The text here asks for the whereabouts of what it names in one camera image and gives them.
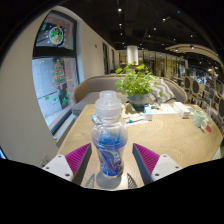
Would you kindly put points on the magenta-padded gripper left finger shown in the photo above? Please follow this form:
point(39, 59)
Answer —
point(72, 165)

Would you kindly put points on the grey white chevron cushion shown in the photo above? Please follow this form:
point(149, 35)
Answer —
point(166, 91)

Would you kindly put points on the group of dining chairs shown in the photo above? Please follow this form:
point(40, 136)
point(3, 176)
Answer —
point(195, 86)

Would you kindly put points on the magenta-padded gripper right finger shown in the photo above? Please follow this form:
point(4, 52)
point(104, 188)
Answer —
point(151, 165)

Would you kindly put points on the flat round red coaster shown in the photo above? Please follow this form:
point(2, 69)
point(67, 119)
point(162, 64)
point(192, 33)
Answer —
point(209, 128)

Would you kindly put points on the long white box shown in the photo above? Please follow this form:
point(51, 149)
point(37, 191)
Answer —
point(181, 110)

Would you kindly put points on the group of ceiling lights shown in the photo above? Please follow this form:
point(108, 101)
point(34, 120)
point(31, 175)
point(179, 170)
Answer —
point(119, 10)

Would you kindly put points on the white round pillar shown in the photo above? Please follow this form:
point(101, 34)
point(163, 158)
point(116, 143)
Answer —
point(132, 55)

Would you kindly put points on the clear blue-labelled drink bottle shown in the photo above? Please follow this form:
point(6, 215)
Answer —
point(109, 143)

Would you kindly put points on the grey curved sofa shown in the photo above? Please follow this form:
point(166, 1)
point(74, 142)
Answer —
point(90, 90)

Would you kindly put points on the green potted plant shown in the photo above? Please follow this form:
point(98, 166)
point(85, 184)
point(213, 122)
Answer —
point(136, 83)

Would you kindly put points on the decorated dark-framed window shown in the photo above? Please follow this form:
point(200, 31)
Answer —
point(55, 73)

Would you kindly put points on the small teal white carton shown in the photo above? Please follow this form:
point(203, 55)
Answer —
point(148, 113)

